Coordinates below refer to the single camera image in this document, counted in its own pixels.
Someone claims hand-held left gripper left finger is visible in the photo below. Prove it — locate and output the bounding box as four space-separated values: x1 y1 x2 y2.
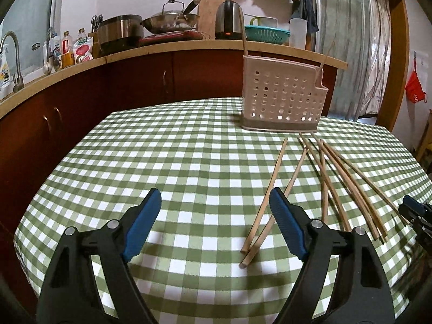
35 187 163 324

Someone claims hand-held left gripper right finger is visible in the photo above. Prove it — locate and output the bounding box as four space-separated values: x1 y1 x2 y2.
269 187 395 324

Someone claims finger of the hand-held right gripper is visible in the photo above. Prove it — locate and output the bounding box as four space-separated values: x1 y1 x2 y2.
415 202 432 254
398 195 426 225

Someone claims long wooden chopstick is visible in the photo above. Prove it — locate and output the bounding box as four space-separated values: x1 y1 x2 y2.
238 7 248 57
317 37 338 85
239 147 308 269
241 137 288 255

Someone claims bunch of wooden chopsticks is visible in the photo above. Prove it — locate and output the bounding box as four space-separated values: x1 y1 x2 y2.
298 132 410 244

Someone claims perforated plastic utensil holder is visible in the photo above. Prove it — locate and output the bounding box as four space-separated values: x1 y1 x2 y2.
240 55 329 133

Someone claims green white checkered tablecloth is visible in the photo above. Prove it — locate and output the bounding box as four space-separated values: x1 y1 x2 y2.
13 96 432 324

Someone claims red hanging bag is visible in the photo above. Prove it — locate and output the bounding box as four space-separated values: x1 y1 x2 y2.
404 59 429 104

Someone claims kitchen counter with cabinets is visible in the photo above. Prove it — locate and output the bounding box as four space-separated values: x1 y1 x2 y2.
0 39 349 311

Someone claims sliding glass door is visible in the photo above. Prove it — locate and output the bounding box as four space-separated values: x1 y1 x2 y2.
316 0 393 123

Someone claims red white refill pouch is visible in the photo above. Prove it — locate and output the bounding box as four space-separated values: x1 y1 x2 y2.
73 29 94 63

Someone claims knife block with scissors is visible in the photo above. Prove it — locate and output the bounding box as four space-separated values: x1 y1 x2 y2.
88 13 104 59

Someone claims red induction cooker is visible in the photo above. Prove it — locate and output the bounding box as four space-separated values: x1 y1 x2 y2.
138 30 204 46

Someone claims orange liquid bottle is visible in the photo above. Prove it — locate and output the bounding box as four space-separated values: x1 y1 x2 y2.
61 31 75 68

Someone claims teal plastic colander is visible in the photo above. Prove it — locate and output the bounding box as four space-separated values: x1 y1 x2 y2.
244 25 291 45

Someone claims translucent plastic pitcher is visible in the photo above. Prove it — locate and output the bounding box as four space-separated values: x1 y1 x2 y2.
289 18 308 49

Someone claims steel cooking pot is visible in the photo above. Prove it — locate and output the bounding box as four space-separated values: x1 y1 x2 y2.
98 14 145 55

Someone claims white plastic bottle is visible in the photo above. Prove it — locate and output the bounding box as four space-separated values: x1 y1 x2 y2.
50 35 62 71

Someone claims steel wok with lid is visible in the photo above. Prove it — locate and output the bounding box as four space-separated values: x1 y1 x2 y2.
141 0 203 35

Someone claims white spray bottle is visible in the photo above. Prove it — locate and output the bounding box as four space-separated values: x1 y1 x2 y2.
0 52 11 91

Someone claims steel kitchen faucet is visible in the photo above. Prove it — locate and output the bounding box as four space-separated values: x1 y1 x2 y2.
0 31 25 92

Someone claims steel electric kettle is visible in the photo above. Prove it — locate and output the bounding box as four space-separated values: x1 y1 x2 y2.
215 0 244 40

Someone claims wooden cutting board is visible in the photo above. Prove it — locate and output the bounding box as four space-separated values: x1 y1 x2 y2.
198 0 237 40

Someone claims dark hanging cloth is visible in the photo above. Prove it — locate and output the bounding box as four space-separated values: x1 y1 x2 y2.
292 0 320 35

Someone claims kitchen window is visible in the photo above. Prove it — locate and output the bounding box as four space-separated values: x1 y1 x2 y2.
0 0 67 79

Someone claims wooden door frame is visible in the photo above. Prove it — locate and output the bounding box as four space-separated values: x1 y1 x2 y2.
364 0 411 133

